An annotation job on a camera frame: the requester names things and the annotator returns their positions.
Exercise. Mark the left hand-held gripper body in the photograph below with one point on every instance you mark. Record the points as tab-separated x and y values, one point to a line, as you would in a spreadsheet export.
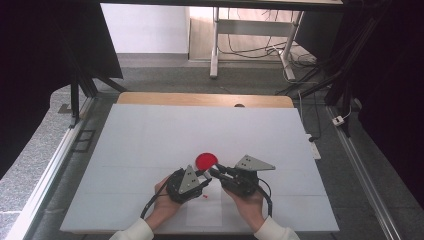
185	185

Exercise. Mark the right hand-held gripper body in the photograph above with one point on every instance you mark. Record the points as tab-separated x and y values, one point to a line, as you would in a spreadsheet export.
245	180

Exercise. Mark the red petri dish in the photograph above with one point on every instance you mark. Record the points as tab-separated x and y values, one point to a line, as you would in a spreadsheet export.
205	160

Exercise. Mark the person's right hand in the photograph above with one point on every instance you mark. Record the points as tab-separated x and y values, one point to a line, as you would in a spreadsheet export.
251	210

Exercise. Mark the person's left hand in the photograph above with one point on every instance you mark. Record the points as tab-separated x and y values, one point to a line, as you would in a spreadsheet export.
163	208

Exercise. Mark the white paper sheet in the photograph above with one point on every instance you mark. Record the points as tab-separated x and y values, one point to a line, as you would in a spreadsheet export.
206	215

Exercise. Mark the large white board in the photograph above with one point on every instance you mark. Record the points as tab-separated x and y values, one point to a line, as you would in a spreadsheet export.
166	133

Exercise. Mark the dark round table grommet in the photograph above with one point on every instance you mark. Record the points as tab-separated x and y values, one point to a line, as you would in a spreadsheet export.
239	105

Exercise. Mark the wooden table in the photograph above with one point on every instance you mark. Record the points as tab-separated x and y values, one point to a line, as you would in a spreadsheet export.
200	99

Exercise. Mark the white power strip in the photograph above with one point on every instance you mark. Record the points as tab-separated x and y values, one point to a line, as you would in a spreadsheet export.
314	148

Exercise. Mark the small white adapter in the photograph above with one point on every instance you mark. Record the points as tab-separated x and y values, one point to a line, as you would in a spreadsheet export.
338	120

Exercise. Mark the black metal stand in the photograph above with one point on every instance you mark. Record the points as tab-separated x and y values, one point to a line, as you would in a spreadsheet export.
333	80
81	86

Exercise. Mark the black curtain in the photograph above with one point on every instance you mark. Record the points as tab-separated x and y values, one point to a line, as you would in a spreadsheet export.
393	83
40	66

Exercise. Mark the aluminium rail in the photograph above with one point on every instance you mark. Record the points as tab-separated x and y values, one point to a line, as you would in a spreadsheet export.
363	173
50	173

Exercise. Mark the white desk frame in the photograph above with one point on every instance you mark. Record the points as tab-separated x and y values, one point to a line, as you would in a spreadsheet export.
253	28

